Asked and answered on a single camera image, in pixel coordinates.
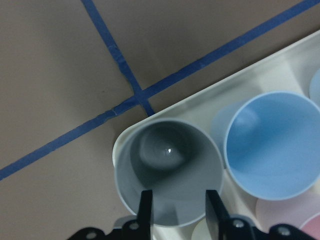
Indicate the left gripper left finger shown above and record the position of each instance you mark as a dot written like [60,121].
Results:
[132,227]

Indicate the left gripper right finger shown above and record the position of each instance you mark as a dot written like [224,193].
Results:
[222,226]

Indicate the grey plastic cup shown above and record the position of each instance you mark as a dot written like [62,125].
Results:
[174,159]

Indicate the pale green plastic cup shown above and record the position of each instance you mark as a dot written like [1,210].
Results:
[201,231]

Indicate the pink plastic cup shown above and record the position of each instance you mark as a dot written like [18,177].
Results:
[302,212]

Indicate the blue cup back left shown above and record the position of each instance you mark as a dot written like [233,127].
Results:
[270,144]

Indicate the blue cup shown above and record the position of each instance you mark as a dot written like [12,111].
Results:
[270,144]
[314,88]

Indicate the blue cup back right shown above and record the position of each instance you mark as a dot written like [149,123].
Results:
[314,88]

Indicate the beige serving tray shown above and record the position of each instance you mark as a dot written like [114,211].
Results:
[290,69]

